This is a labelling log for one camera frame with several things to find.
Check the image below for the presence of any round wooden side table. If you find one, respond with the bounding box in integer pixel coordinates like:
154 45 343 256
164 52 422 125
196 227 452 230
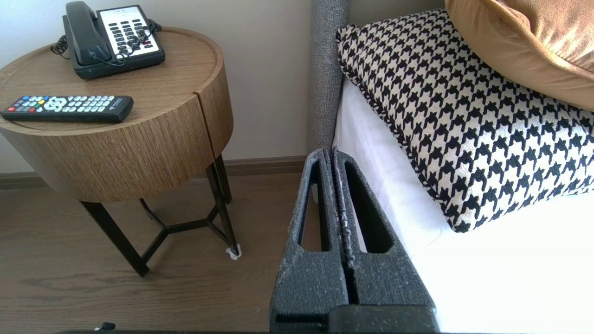
0 26 242 277

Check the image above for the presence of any black white houndstooth pillow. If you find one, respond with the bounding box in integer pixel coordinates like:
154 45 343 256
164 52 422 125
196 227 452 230
335 8 594 233

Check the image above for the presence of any white bed mattress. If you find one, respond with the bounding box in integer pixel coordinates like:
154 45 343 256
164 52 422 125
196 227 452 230
332 78 594 332

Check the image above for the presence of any round wooden bedside table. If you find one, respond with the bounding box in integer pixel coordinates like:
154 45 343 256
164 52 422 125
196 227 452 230
0 93 216 203

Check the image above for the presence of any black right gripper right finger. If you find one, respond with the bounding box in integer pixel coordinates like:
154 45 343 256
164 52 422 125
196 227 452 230
332 148 437 308

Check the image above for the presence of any black TV remote control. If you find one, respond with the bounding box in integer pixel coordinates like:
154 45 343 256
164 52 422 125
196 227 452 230
1 95 134 123

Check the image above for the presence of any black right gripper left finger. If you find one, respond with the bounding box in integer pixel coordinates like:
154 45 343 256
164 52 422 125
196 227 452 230
269 148 349 332

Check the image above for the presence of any brown velvet pillow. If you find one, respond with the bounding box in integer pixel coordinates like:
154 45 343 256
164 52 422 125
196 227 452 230
445 0 594 112

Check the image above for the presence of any black desk telephone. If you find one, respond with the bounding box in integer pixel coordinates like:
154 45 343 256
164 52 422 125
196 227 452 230
50 1 166 80

